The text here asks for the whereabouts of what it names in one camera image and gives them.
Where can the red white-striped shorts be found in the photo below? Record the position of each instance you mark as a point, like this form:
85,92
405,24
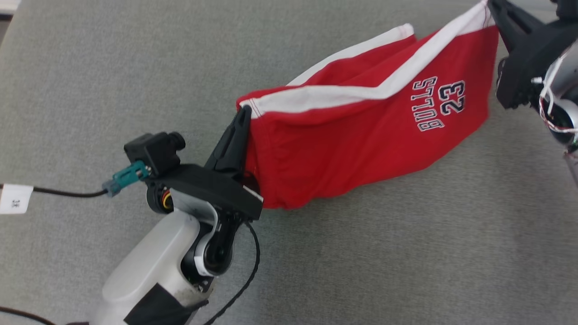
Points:
338,149

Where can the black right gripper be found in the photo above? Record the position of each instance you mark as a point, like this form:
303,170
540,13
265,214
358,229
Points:
528,67

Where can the teal left camera connector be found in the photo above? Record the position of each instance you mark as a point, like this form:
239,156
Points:
131,176

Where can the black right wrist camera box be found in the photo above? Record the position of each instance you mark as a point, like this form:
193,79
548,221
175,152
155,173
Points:
568,8

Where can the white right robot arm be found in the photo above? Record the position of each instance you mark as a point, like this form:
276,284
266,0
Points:
566,90

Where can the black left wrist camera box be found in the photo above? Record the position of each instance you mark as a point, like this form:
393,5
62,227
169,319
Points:
156,151

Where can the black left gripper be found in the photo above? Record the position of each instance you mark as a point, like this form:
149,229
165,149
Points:
212,187

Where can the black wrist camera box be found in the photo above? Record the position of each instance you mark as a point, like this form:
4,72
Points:
156,151
568,8

